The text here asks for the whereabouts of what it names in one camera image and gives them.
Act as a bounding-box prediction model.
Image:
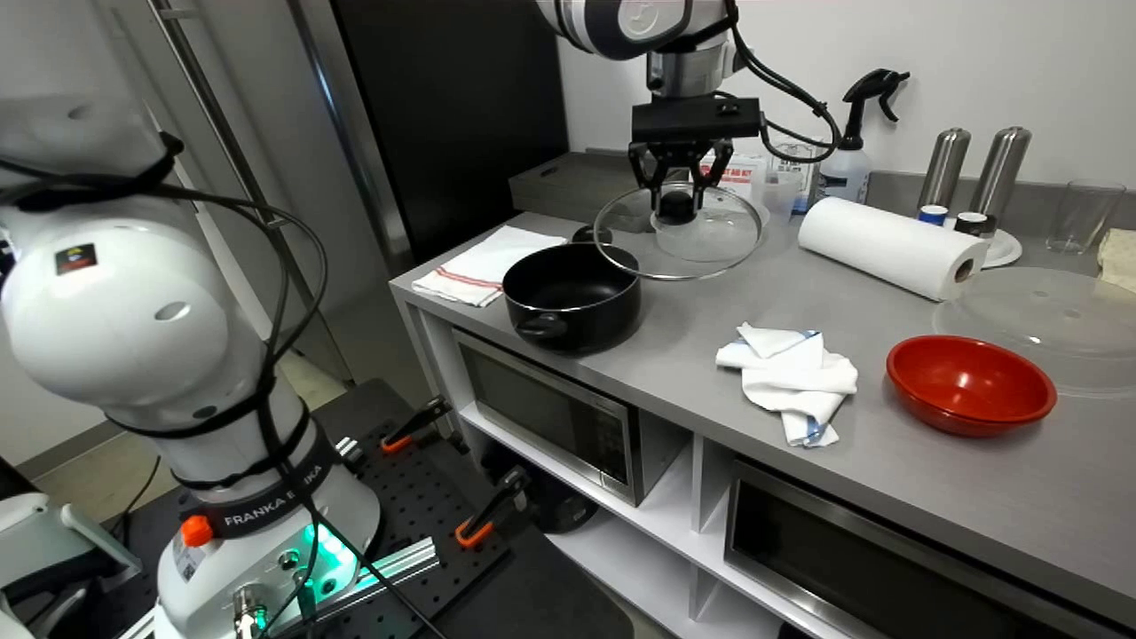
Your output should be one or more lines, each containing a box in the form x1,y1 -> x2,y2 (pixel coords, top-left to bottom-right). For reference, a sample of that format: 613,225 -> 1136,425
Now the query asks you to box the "white red sign card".
716,138 -> 775,201

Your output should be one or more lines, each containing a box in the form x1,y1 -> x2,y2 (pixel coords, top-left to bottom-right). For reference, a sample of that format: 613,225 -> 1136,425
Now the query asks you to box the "black steel microwave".
450,326 -> 691,506
722,461 -> 1104,639

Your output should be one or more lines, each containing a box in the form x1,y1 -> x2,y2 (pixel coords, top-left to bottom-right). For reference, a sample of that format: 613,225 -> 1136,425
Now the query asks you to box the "crumpled white cloth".
713,318 -> 863,452

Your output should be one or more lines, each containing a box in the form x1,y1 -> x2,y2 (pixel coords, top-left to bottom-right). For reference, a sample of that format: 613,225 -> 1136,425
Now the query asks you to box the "dark refrigerator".
289,0 -> 573,267

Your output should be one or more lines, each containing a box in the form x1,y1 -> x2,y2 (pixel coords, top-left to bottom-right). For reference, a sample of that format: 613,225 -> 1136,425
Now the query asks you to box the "white paper towel roll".
794,194 -> 991,305

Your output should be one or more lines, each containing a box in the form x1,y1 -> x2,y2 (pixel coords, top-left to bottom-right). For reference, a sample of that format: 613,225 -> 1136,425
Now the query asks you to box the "white red striped dish towel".
413,220 -> 576,312

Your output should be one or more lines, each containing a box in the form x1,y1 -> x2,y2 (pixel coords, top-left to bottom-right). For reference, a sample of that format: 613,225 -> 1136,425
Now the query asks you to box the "black robot table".
111,376 -> 633,639

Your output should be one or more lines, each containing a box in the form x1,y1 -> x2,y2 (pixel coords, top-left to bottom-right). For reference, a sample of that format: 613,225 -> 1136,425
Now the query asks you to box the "pale yellow board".
1089,225 -> 1136,291

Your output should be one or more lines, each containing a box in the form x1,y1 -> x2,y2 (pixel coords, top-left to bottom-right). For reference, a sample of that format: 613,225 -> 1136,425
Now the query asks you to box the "aluminium rail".
334,531 -> 444,595

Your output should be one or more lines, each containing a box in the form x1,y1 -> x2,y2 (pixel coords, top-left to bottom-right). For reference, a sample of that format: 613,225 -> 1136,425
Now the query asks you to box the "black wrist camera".
627,92 -> 767,149

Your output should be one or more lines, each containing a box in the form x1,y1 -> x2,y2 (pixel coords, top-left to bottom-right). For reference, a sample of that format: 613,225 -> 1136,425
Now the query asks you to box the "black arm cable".
0,125 -> 420,639

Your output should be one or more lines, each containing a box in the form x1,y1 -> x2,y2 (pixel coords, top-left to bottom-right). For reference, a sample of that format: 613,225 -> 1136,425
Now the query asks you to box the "red bowl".
885,330 -> 1062,440

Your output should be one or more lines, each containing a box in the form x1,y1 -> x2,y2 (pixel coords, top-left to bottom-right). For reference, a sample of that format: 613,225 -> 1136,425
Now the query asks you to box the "steel cylinder grinder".
920,125 -> 974,217
974,125 -> 1034,225

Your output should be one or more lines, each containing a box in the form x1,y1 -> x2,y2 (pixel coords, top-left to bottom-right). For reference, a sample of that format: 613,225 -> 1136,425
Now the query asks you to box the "white round dish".
914,201 -> 1028,274

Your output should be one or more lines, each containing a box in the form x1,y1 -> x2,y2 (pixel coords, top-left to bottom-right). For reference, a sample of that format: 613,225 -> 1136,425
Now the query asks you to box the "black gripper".
626,136 -> 737,225

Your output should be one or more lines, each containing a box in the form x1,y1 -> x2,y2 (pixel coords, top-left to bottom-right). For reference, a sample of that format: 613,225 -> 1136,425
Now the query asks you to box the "clear spray bottle black trigger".
812,67 -> 915,204

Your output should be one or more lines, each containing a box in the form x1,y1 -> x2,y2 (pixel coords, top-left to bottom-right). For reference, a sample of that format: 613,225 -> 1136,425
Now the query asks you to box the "large clear round plate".
942,264 -> 1136,397

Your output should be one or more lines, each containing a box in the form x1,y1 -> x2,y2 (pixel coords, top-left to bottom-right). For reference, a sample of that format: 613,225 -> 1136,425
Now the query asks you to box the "glass pot lid black knob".
588,175 -> 767,287

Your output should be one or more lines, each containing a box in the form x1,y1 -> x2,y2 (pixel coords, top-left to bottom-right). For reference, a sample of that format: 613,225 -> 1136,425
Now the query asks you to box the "black orange clamp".
450,470 -> 533,554
378,397 -> 456,461

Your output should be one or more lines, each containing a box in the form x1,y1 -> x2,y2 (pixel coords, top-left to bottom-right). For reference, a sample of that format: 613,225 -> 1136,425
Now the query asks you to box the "gray counter cabinet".
388,149 -> 1136,639

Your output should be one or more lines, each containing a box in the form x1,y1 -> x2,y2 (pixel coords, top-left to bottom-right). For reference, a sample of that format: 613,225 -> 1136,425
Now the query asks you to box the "black cooking pot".
500,238 -> 646,358

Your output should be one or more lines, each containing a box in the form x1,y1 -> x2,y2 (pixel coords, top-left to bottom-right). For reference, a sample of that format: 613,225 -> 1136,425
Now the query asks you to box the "clear plastic container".
759,145 -> 820,228

